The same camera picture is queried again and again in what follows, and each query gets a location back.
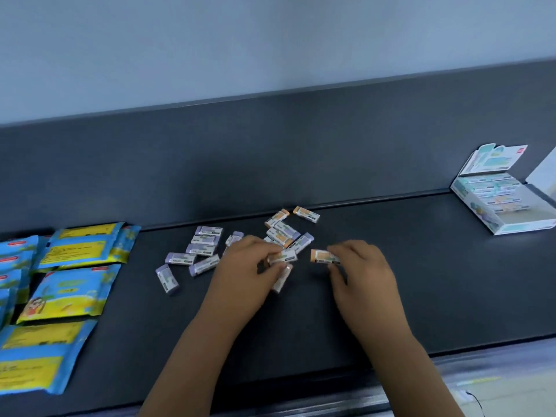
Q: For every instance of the person's left hand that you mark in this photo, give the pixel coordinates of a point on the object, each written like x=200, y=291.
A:
x=239, y=282

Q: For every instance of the person's left forearm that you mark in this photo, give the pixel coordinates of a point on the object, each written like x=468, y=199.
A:
x=191, y=369

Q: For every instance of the dark grey shelf back panel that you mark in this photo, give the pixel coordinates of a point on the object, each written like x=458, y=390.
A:
x=260, y=156

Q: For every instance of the shelf front price rail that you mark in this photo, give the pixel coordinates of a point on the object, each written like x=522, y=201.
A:
x=499, y=364

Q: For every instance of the person's right hand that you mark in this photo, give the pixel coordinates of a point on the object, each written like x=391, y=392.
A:
x=369, y=290

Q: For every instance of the pile of small erasers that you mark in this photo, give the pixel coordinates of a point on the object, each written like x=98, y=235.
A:
x=204, y=247

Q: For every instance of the white box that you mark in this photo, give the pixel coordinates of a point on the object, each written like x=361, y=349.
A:
x=521, y=219

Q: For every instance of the stack of blue yellow packets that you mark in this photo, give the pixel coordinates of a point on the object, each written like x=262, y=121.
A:
x=69, y=295

